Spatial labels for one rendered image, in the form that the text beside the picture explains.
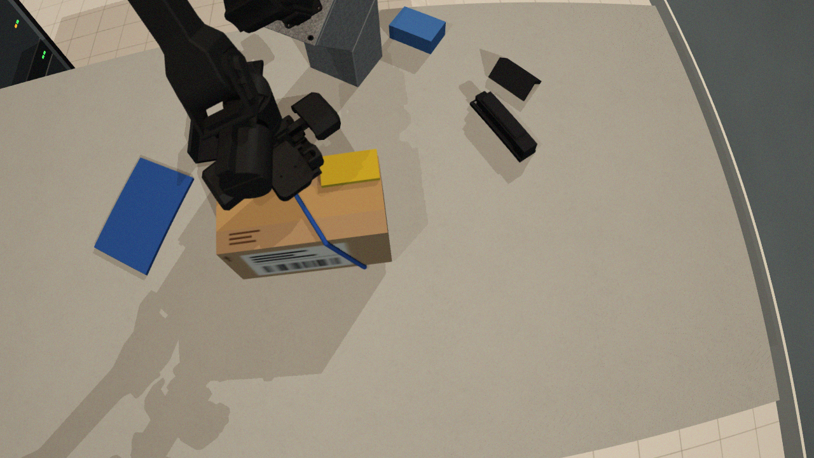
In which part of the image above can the brown cardboard box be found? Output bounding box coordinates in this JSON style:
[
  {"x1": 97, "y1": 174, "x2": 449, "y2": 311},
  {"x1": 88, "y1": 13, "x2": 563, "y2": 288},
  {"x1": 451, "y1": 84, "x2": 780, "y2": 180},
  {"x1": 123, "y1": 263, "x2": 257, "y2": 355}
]
[{"x1": 216, "y1": 158, "x2": 392, "y2": 279}]

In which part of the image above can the blue rectangular block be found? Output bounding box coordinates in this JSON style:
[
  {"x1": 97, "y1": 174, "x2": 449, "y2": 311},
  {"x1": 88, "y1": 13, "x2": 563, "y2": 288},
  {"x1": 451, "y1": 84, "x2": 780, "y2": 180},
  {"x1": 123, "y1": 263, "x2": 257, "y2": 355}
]
[{"x1": 389, "y1": 7, "x2": 446, "y2": 54}]

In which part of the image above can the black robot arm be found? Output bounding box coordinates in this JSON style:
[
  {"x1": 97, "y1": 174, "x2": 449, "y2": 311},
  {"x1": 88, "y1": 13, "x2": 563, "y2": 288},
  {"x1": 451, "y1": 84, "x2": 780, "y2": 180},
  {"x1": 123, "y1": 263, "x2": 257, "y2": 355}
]
[{"x1": 128, "y1": 0, "x2": 324, "y2": 201}]

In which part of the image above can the blue strap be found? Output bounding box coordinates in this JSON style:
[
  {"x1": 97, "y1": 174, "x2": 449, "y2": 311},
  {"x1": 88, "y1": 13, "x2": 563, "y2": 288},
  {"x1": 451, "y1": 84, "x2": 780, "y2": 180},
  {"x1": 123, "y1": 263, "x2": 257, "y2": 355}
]
[{"x1": 294, "y1": 194, "x2": 367, "y2": 270}]

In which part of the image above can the yellow flat block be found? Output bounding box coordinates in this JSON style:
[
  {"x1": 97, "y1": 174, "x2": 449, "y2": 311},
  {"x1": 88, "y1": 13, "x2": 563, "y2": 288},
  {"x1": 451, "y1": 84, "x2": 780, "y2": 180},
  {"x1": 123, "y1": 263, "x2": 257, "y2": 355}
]
[{"x1": 320, "y1": 149, "x2": 380, "y2": 188}]

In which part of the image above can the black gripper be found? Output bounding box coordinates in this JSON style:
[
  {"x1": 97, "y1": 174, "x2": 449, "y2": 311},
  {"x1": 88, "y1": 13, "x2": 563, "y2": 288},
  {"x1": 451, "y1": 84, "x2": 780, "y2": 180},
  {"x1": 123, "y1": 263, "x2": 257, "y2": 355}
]
[{"x1": 202, "y1": 92, "x2": 341, "y2": 211}]

